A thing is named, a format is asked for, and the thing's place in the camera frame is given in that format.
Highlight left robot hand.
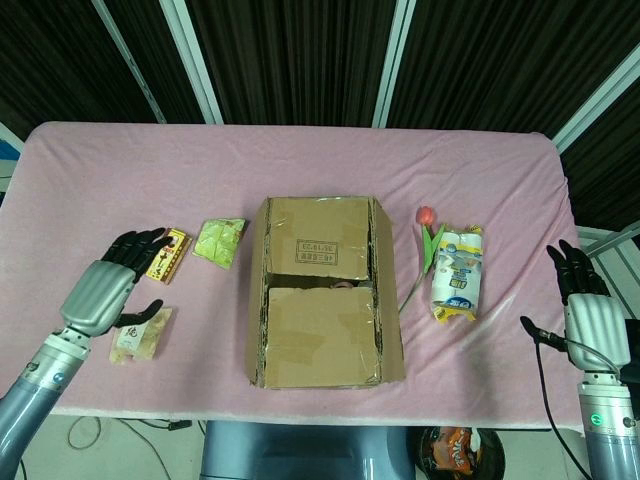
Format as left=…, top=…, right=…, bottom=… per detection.
left=59, top=227, right=174, bottom=337

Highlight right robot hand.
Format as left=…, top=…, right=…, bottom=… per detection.
left=519, top=239, right=632, bottom=374

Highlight large brown cardboard box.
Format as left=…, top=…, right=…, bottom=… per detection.
left=244, top=194, right=407, bottom=390

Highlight beige snack bag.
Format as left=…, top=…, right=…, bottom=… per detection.
left=108, top=306, right=174, bottom=364

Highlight yellow red small box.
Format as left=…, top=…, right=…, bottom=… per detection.
left=146, top=228, right=193, bottom=286

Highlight green crumpled snack packet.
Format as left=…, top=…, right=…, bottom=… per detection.
left=192, top=217, right=248, bottom=272

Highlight pink fleece tablecloth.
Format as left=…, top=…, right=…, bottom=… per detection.
left=0, top=121, right=584, bottom=431

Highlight toilet paper roll pack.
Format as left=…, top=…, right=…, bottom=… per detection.
left=430, top=224, right=487, bottom=324

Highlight black trash bin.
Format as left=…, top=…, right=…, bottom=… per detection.
left=418, top=425, right=504, bottom=480

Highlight artificial orange tulip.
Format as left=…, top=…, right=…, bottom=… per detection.
left=397, top=205, right=449, bottom=311

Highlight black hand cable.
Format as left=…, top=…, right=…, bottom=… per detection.
left=534, top=329, right=626, bottom=480

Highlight black floor cables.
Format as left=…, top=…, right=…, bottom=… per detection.
left=69, top=417, right=194, bottom=449

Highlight white window frame post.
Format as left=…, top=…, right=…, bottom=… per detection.
left=159, top=0, right=224, bottom=125
left=371, top=0, right=417, bottom=129
left=92, top=0, right=167, bottom=124
left=552, top=47, right=640, bottom=152

